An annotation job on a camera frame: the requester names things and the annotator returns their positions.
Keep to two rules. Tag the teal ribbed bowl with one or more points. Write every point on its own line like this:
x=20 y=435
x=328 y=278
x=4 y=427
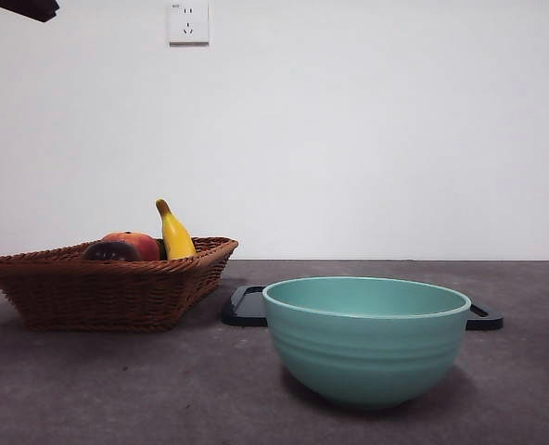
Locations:
x=365 y=357

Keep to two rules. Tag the dark purple plum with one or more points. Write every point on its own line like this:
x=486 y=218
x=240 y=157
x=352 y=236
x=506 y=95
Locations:
x=110 y=251

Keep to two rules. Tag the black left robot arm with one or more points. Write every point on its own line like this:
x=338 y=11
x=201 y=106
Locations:
x=24 y=7

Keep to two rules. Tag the dark rectangular tray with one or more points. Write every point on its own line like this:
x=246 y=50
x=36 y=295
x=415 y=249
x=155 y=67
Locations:
x=244 y=311

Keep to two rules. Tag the yellow banana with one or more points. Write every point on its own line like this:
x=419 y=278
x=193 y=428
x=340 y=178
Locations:
x=176 y=236

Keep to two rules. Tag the dark green fruit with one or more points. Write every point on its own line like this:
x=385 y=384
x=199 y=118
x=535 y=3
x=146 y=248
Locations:
x=162 y=250

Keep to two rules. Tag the red orange peach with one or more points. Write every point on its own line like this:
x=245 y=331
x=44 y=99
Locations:
x=142 y=243

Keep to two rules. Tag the brown wicker basket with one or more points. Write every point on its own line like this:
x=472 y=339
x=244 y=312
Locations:
x=103 y=296

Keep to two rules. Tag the white wall socket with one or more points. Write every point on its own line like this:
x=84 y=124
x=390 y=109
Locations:
x=188 y=23

